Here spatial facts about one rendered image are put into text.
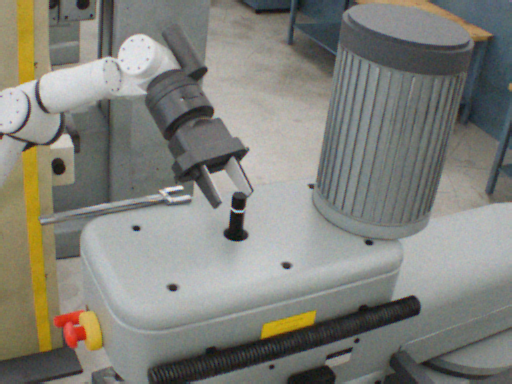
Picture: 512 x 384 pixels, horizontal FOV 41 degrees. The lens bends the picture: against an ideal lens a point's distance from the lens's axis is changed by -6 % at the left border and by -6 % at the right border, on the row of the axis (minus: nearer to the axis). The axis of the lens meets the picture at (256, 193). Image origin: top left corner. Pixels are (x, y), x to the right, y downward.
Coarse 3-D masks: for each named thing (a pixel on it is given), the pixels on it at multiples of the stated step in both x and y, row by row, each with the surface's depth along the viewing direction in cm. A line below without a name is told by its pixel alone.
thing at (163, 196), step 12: (168, 192) 113; (180, 192) 114; (108, 204) 108; (120, 204) 108; (132, 204) 109; (144, 204) 110; (168, 204) 111; (48, 216) 103; (60, 216) 104; (72, 216) 104; (84, 216) 105
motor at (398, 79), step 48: (384, 48) 94; (432, 48) 94; (336, 96) 105; (384, 96) 98; (432, 96) 97; (336, 144) 106; (384, 144) 101; (432, 144) 103; (336, 192) 109; (384, 192) 105; (432, 192) 110
